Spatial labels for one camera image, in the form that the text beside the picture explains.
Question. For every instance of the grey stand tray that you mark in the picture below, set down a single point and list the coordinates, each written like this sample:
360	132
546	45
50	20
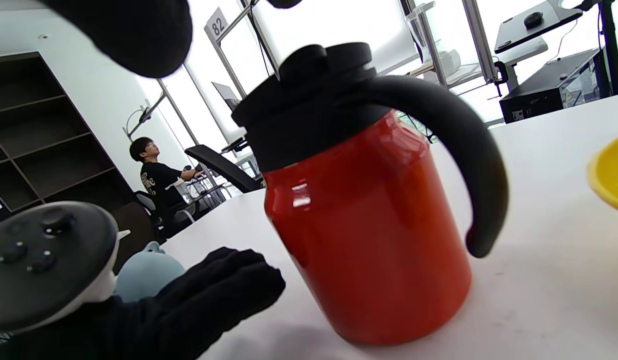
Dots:
538	30

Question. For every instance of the black pole stand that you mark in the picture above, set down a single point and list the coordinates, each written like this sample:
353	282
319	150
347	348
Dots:
611	50

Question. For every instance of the black computer tower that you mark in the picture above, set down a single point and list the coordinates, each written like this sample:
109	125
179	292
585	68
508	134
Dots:
543	95

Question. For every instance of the black office chair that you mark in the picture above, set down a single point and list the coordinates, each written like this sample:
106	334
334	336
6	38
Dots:
181	217
224	170

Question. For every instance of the aluminium frame post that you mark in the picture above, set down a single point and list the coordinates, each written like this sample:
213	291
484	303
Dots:
481	45

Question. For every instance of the blue-grey plastic funnel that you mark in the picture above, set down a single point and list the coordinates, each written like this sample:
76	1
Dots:
144	272

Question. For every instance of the red hot water kettle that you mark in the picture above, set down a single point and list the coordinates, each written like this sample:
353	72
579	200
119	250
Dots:
368	225

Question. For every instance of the dark laptop screen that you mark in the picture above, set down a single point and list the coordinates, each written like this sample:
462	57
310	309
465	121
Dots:
227	95

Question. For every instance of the person's right hand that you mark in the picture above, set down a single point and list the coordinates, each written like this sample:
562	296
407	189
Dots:
129	35

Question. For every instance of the yellow plastic bowl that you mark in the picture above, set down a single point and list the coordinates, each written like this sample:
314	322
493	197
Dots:
613	175

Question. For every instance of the black handheld controller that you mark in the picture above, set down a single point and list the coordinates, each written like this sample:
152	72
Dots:
39	260

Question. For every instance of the white number sign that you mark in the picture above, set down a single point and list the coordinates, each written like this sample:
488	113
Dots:
217	24

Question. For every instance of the person's left hand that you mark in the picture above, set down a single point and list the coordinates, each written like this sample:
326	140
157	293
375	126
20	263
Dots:
214	295

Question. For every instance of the dark wooden shelf unit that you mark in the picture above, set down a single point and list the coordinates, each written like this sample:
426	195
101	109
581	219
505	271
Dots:
49	145

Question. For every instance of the black computer mouse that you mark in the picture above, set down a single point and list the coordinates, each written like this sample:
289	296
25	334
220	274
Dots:
533	19

